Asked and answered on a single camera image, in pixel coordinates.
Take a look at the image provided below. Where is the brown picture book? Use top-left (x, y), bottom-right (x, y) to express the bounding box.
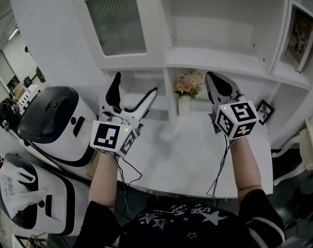
top-left (284, 8), bottom-right (313, 73)

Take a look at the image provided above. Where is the person's black star-print t-shirt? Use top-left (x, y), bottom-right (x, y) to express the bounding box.
top-left (80, 189), bottom-right (285, 248)

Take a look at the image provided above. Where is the white vase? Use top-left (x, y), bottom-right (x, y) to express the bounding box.
top-left (178, 96), bottom-right (191, 117)

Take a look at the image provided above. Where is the black picture frame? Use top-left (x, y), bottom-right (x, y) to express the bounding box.
top-left (256, 99), bottom-right (275, 126)

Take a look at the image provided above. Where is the white and black service robot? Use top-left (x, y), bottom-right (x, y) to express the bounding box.
top-left (17, 86), bottom-right (98, 168)
top-left (0, 153), bottom-right (76, 236)

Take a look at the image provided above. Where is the white desk with drawers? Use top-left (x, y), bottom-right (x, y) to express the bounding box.
top-left (8, 0), bottom-right (313, 199)

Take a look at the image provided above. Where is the cream ornate dressing table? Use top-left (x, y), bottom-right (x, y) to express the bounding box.
top-left (271, 109), bottom-right (313, 187)

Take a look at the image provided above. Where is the person's left forearm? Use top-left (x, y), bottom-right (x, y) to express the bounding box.
top-left (88, 152), bottom-right (121, 213)

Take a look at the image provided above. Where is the pink flower bouquet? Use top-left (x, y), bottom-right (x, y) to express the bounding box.
top-left (174, 68), bottom-right (207, 99)

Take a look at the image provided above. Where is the white plastic bag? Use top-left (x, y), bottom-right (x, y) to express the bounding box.
top-left (0, 163), bottom-right (48, 220)

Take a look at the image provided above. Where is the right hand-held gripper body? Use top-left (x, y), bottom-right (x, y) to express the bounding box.
top-left (209, 94), bottom-right (259, 141)

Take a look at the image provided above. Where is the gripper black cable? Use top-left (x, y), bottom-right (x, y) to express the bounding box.
top-left (116, 156), bottom-right (143, 221)
top-left (206, 135), bottom-right (231, 209)

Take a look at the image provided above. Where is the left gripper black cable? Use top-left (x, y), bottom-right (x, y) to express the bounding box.
top-left (116, 156), bottom-right (143, 221)

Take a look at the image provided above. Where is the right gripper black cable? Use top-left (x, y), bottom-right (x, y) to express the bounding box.
top-left (206, 135), bottom-right (231, 209)

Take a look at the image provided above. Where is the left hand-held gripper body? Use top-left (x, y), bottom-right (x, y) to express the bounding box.
top-left (90, 109), bottom-right (144, 158)

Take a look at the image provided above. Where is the person's right forearm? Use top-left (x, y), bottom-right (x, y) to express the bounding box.
top-left (229, 135), bottom-right (263, 214)

